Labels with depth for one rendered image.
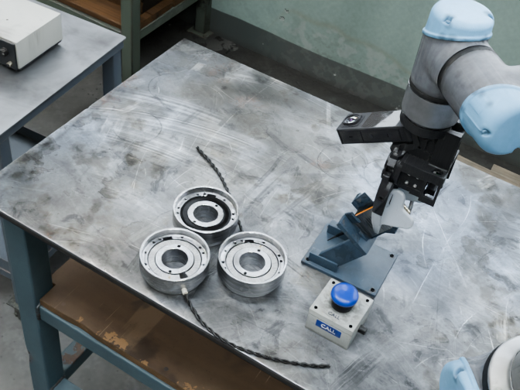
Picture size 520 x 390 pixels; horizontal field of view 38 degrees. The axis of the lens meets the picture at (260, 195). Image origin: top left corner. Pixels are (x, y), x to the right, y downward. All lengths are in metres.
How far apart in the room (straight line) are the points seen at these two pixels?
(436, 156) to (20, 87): 1.00
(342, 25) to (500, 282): 1.72
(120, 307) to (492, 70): 0.85
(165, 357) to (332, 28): 1.76
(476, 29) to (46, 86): 1.06
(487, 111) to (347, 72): 2.10
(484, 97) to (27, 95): 1.09
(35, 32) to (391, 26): 1.41
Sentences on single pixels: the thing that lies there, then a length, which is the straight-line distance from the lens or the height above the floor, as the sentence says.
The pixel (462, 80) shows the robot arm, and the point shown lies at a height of 1.23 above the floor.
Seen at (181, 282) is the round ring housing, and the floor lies 0.84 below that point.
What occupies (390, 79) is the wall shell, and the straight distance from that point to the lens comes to 2.84.
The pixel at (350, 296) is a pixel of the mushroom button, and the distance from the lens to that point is 1.07.
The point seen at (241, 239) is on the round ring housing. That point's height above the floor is 0.83.
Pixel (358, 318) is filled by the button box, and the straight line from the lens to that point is 1.09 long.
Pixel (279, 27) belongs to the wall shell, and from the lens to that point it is 2.97.
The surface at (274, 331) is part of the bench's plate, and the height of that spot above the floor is 0.80.
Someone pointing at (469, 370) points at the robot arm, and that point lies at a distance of 0.87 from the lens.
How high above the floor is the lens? 1.69
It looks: 44 degrees down
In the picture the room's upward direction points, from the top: 9 degrees clockwise
